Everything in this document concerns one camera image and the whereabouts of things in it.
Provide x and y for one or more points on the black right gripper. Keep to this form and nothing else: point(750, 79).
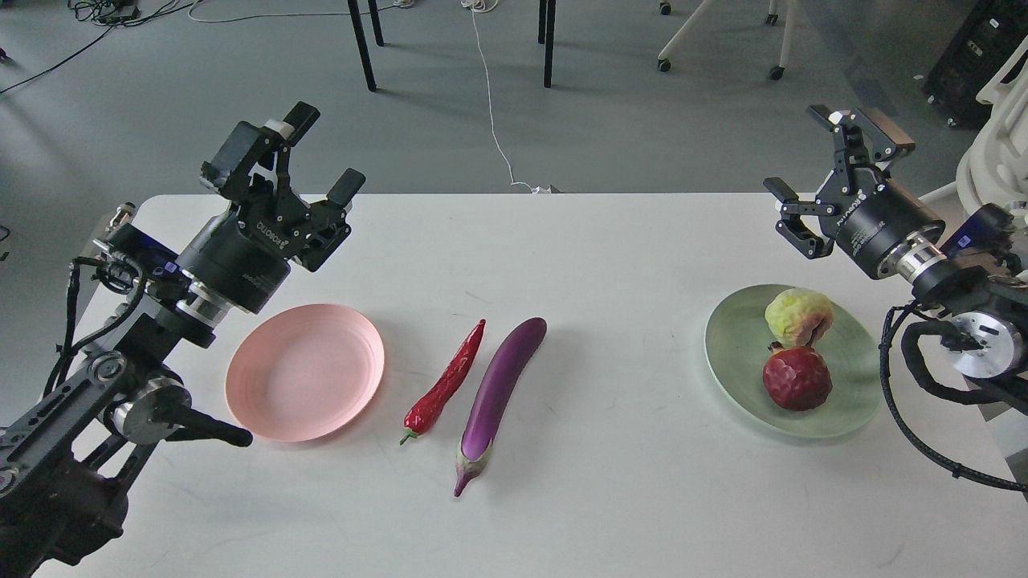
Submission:
point(877, 215)

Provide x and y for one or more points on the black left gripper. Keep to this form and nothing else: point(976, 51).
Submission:
point(242, 255)

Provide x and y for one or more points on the yellow-green custard apple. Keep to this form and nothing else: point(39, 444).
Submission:
point(799, 316)

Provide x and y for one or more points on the red pomegranate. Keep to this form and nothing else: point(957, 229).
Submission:
point(796, 377)

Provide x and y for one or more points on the red chili pepper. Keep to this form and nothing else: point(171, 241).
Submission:
point(424, 413)

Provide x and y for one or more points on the purple eggplant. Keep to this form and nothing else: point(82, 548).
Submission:
point(493, 395)

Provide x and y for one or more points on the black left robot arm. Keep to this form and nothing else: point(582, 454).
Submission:
point(68, 463)

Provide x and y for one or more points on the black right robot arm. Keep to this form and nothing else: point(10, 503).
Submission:
point(962, 336)

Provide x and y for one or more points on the white office chair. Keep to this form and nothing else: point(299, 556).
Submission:
point(994, 169)

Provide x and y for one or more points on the black table leg left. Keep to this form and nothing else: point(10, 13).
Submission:
point(363, 53)

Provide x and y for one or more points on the black table leg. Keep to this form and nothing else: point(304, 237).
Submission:
point(546, 12)
point(363, 53)

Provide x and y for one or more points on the pink plate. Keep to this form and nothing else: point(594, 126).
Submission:
point(305, 373)

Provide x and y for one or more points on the green plate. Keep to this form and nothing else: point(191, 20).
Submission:
point(736, 341)

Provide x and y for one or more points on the white chair base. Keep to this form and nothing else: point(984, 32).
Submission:
point(698, 30)

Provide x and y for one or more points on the black equipment case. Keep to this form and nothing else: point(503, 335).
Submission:
point(986, 39)

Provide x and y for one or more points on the black table leg right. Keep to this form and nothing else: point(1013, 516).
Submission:
point(546, 12)

